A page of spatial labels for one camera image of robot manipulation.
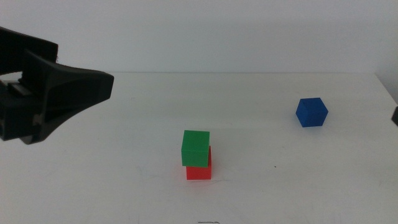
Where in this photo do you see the blue cube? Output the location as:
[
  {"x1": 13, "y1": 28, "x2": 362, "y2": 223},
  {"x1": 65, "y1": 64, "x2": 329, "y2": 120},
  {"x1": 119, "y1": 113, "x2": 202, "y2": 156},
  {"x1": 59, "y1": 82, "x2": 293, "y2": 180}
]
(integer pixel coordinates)
[{"x1": 295, "y1": 97, "x2": 329, "y2": 128}]

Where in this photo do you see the green cube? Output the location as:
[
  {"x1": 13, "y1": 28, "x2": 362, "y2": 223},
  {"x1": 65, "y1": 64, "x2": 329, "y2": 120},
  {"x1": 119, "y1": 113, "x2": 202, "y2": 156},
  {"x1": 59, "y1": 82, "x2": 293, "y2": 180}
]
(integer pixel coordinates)
[{"x1": 181, "y1": 129, "x2": 211, "y2": 168}]

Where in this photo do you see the red cube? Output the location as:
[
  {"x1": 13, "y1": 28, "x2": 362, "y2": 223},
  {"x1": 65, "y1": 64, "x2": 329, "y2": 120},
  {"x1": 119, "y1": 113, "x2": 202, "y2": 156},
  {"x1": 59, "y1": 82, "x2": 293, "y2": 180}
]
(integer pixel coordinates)
[{"x1": 185, "y1": 145, "x2": 213, "y2": 181}]

